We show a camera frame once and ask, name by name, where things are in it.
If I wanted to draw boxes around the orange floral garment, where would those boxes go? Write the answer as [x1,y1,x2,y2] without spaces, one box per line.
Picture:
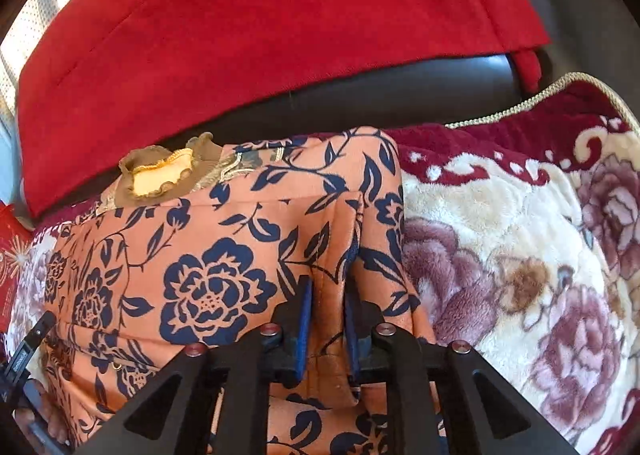
[40,128,443,455]

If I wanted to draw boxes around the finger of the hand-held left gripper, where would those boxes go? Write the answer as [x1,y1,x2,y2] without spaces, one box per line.
[0,311,57,401]

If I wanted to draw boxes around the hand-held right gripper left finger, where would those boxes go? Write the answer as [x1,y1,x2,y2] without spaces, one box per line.
[75,275,315,455]

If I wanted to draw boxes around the black leather sofa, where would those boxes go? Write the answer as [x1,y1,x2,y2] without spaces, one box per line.
[150,0,640,146]

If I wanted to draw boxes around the white lattice curtain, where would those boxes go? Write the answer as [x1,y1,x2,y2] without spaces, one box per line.
[0,0,108,146]

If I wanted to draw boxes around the person's left hand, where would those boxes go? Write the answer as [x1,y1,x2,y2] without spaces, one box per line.
[14,379,68,448]

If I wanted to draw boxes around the red cloth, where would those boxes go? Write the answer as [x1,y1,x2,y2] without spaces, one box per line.
[15,0,551,216]

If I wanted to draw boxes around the maroon cream floral blanket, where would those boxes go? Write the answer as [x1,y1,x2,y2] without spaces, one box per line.
[0,72,640,455]

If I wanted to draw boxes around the red printed box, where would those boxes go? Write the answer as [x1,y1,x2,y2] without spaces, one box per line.
[0,202,35,336]

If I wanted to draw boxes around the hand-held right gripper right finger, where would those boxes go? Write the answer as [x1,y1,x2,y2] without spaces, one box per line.
[344,280,581,455]

